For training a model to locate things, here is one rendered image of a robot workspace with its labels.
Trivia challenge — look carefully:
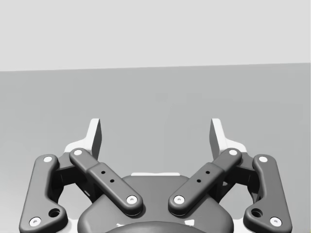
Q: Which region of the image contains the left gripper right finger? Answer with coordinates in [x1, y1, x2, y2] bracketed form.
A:
[168, 118, 293, 233]

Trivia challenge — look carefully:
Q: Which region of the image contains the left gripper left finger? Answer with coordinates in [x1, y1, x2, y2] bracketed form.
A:
[18, 118, 144, 233]

